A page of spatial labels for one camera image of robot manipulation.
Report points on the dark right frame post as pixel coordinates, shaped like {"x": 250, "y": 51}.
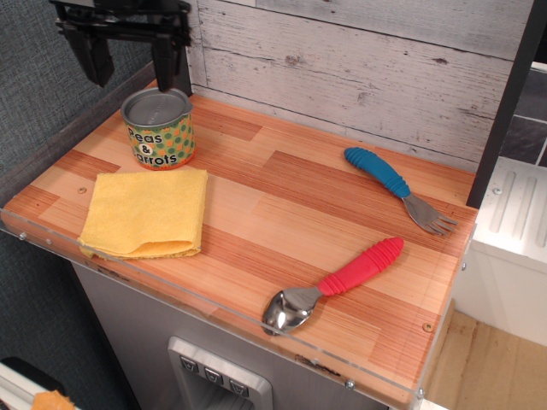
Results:
{"x": 528, "y": 47}

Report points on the yellow dish towel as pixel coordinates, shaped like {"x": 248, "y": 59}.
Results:
{"x": 146, "y": 215}

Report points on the blue handled toy fork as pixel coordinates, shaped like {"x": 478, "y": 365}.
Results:
{"x": 420, "y": 211}

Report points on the red handled toy spoon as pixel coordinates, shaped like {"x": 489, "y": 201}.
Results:
{"x": 291, "y": 307}

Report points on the peas and carrots toy can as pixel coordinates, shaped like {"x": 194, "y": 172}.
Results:
{"x": 159, "y": 127}

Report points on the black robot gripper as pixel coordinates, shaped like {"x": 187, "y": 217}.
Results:
{"x": 87, "y": 25}

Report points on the dark frame post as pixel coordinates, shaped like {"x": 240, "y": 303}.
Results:
{"x": 184, "y": 68}
{"x": 528, "y": 47}

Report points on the dark left frame post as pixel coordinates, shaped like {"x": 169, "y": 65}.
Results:
{"x": 184, "y": 68}

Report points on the white toy sink unit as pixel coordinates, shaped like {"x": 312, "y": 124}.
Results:
{"x": 503, "y": 278}

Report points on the grey toy fridge cabinet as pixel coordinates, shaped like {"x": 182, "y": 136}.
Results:
{"x": 173, "y": 358}

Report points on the orange object bottom left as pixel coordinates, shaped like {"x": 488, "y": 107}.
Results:
{"x": 51, "y": 400}

